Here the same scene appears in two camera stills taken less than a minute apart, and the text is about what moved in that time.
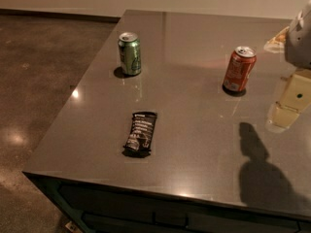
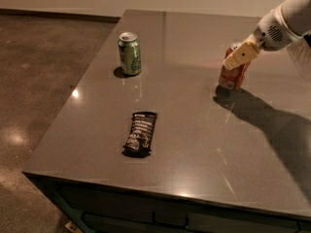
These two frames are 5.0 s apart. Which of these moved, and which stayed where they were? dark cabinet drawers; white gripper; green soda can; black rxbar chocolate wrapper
Moved: white gripper
Stayed: dark cabinet drawers; green soda can; black rxbar chocolate wrapper
